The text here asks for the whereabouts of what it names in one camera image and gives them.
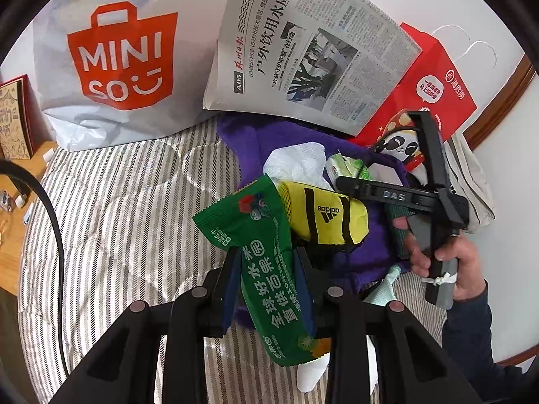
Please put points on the red paper bag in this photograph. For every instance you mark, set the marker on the red paper bag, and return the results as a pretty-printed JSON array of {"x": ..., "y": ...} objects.
[{"x": 442, "y": 92}]

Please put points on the person's right hand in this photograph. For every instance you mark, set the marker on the person's right hand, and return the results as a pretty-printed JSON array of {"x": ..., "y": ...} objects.
[{"x": 469, "y": 269}]

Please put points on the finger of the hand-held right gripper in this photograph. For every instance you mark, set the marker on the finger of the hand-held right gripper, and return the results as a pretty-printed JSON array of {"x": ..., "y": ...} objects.
[
  {"x": 379, "y": 193},
  {"x": 433, "y": 155}
]

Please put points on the light grey waist bag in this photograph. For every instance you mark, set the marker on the light grey waist bag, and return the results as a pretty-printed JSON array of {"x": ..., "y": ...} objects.
[{"x": 476, "y": 176}]

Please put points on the light green towel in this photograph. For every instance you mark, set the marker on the light green towel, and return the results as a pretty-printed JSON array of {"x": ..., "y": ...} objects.
[{"x": 383, "y": 290}]

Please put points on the white plastic shopping bag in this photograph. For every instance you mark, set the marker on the white plastic shopping bag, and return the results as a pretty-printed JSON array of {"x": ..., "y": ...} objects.
[{"x": 126, "y": 126}]

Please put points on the folded newspaper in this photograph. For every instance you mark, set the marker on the folded newspaper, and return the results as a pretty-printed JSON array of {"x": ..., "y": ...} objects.
[{"x": 303, "y": 50}]

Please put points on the teal ribbed cloth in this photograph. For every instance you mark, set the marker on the teal ribbed cloth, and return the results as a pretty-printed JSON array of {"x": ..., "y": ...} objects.
[{"x": 396, "y": 244}]

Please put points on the green snack packet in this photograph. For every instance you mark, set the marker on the green snack packet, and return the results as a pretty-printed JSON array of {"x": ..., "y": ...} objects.
[{"x": 261, "y": 261}]

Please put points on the striped bed quilt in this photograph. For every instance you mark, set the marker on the striped bed quilt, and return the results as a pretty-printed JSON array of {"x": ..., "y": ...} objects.
[{"x": 126, "y": 219}]

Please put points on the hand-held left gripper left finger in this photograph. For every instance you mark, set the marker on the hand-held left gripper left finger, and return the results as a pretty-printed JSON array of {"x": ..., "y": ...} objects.
[{"x": 230, "y": 303}]

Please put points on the purple fabric tray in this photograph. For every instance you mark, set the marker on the purple fabric tray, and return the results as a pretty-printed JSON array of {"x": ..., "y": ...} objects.
[{"x": 366, "y": 256}]

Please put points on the white charger plug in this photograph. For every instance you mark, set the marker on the white charger plug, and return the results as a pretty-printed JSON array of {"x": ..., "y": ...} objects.
[{"x": 22, "y": 200}]

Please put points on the green tissue packet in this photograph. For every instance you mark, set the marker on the green tissue packet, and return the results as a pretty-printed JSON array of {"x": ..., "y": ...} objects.
[{"x": 345, "y": 166}]

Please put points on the person's right forearm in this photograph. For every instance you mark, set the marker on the person's right forearm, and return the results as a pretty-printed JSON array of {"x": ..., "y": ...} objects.
[{"x": 467, "y": 332}]

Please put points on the yellow mini duffel bag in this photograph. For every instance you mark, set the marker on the yellow mini duffel bag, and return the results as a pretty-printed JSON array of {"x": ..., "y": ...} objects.
[{"x": 337, "y": 227}]

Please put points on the patterned book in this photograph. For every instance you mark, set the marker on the patterned book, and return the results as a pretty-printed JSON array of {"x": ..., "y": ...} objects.
[{"x": 14, "y": 122}]

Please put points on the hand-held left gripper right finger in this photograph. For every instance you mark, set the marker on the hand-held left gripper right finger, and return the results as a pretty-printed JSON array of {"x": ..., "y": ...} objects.
[{"x": 305, "y": 290}]

